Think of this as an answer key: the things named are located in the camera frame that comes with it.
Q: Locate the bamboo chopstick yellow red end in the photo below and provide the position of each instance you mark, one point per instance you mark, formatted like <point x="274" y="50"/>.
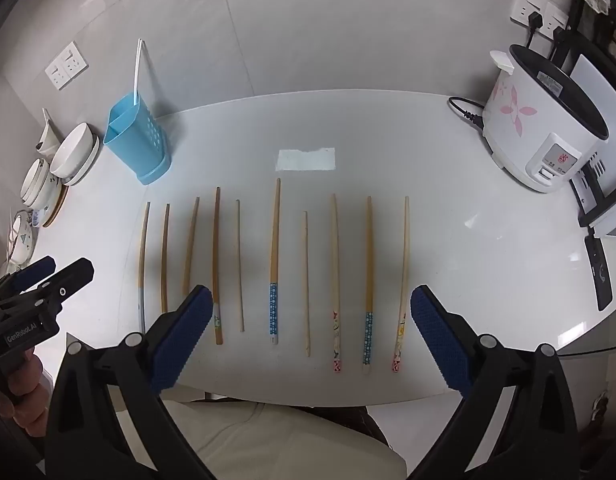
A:
<point x="403" y="285"/>

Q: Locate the white empty wall socket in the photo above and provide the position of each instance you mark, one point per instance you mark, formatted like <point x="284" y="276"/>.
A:
<point x="66" y="66"/>

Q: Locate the large white bowl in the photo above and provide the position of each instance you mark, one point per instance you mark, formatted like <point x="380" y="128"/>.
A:
<point x="75" y="150"/>

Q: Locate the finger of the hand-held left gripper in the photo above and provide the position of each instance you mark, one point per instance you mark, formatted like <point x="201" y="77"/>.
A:
<point x="70" y="277"/>
<point x="35" y="270"/>

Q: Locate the blue plastic utensil holder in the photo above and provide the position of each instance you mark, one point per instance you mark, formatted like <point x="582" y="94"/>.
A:
<point x="137" y="145"/>

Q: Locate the white cup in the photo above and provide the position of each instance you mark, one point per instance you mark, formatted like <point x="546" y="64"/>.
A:
<point x="48" y="135"/>

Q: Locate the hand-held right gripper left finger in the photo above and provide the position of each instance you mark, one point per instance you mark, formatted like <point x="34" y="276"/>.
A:
<point x="182" y="340"/>

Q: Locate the person's left hand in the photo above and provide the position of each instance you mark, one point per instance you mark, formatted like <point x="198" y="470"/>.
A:
<point x="35" y="400"/>

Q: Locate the bamboo chopstick white striped end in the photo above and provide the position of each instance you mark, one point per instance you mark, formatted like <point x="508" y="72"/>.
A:
<point x="142" y="270"/>

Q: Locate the black framed white appliance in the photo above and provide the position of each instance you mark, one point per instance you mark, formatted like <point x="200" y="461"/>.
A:
<point x="605" y="200"/>

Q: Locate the black power plug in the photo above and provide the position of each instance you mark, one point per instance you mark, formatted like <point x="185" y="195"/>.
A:
<point x="536" y="20"/>
<point x="559" y="35"/>

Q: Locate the white wall socket with plugs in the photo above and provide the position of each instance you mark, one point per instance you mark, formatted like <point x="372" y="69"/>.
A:
<point x="523" y="2"/>

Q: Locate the round wooden board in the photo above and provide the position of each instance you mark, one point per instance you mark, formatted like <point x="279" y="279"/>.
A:
<point x="56" y="207"/>

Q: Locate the person's beige trousers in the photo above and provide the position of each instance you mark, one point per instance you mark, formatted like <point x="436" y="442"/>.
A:
<point x="288" y="440"/>

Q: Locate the black flat device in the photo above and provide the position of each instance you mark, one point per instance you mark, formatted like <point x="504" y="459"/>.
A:
<point x="598" y="270"/>

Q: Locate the white flowered rice cooker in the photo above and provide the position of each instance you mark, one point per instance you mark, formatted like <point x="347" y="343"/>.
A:
<point x="533" y="125"/>

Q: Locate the blue patterned white dish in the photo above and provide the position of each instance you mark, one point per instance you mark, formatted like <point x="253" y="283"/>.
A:
<point x="22" y="235"/>

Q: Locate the white tape patch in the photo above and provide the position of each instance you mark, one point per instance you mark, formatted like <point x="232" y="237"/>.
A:
<point x="306" y="159"/>

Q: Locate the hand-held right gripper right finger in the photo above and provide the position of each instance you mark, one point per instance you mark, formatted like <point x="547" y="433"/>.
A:
<point x="438" y="340"/>

